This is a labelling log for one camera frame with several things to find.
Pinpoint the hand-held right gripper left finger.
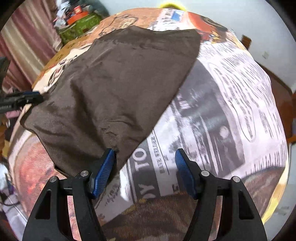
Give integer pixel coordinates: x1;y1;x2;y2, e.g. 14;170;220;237
22;148;116;241

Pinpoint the brown t-shirt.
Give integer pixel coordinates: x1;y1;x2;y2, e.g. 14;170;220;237
20;25;201;178

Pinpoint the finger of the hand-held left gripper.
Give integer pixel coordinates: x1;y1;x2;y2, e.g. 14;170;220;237
6;91;43;108

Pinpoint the dark wooden bed post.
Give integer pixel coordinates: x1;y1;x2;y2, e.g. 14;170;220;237
242;35;252;50

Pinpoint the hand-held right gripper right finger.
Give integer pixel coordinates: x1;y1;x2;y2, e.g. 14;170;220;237
174;148;269;241

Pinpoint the bed with newspaper-print sheet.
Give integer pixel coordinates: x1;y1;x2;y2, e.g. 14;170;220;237
5;7;289;241

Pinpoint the orange box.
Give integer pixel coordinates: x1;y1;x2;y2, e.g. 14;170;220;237
67;13;89;24

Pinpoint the striped pink curtain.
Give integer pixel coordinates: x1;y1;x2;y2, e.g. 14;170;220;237
0;2;63;87

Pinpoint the grey padded garment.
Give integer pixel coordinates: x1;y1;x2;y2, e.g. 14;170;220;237
91;0;110;15

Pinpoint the yellow foam tube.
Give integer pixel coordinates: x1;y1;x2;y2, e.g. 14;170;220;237
159;2;186;11

